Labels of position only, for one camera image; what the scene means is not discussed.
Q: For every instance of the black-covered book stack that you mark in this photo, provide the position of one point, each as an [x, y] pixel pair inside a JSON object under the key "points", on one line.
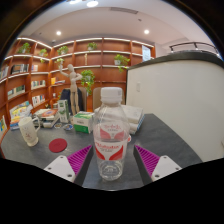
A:
{"points": [[48, 115]]}

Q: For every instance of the white partition with dark top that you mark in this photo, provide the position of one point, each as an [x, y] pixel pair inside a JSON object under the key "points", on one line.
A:
{"points": [[173, 106]]}

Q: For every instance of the green and white carton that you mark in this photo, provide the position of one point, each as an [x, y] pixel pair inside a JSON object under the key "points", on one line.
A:
{"points": [[63, 111]]}

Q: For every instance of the flat round red coaster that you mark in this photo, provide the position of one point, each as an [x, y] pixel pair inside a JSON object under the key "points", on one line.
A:
{"points": [[58, 145]]}

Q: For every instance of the tan office chair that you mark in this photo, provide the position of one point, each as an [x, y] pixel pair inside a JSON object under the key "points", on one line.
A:
{"points": [[96, 100]]}

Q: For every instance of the cream ceramic mug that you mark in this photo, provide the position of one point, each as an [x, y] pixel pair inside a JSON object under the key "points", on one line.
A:
{"points": [[28, 131]]}

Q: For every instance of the clear plastic water bottle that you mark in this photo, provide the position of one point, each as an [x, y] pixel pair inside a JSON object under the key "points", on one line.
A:
{"points": [[111, 133]]}

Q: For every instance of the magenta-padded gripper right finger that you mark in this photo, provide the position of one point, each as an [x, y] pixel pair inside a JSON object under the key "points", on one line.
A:
{"points": [[165, 166]]}

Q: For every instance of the wooden wall shelf unit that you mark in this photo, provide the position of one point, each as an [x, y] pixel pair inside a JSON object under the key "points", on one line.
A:
{"points": [[110, 71]]}

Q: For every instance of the round ceiling lights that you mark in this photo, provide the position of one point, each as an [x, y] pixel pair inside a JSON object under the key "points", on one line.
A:
{"points": [[92, 3]]}

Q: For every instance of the white book stack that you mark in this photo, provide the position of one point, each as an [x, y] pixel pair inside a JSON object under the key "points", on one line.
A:
{"points": [[133, 115]]}

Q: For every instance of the wooden artist mannequin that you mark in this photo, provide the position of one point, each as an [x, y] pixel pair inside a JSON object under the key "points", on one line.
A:
{"points": [[73, 90]]}

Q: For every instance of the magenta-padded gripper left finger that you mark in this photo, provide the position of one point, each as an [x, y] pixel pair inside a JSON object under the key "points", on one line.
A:
{"points": [[60, 166]]}

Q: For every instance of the green and white tissue box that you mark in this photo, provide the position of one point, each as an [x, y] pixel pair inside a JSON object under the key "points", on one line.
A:
{"points": [[82, 121]]}

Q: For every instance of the small round badge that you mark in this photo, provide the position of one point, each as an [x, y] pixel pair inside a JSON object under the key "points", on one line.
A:
{"points": [[58, 125], [68, 127]]}

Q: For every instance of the white wall switch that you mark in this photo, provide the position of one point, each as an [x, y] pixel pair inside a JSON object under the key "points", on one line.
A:
{"points": [[138, 87]]}

